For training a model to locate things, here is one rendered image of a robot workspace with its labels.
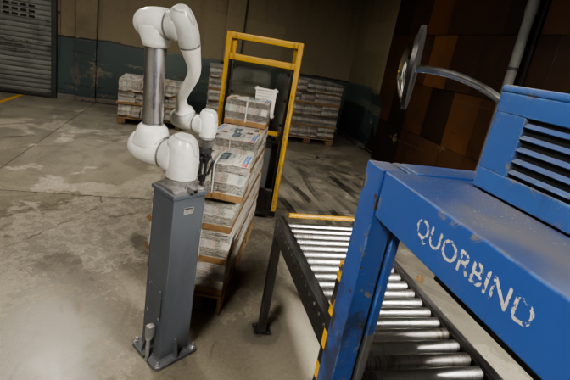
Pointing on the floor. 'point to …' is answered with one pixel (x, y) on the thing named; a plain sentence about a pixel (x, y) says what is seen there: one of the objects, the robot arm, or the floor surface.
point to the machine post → (360, 282)
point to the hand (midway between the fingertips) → (201, 181)
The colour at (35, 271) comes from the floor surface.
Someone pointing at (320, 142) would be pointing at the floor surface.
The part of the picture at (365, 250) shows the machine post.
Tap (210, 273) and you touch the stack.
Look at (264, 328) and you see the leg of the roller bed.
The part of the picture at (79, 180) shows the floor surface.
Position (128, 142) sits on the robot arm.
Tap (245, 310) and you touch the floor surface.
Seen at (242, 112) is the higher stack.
